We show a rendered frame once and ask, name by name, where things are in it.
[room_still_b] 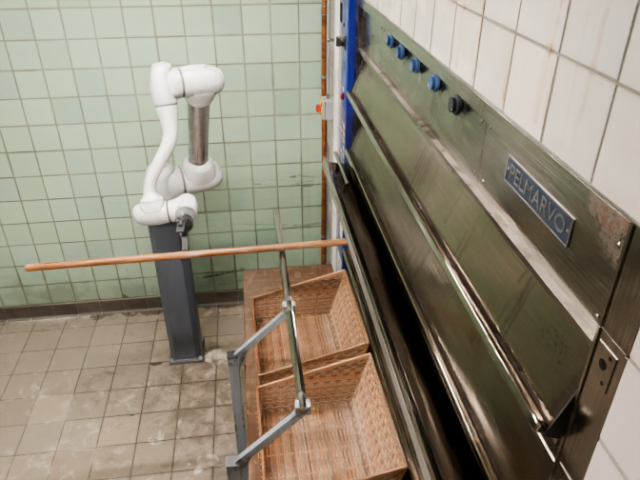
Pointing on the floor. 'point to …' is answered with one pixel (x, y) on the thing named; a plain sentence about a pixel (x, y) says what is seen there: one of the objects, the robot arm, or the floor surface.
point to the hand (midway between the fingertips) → (182, 245)
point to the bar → (238, 469)
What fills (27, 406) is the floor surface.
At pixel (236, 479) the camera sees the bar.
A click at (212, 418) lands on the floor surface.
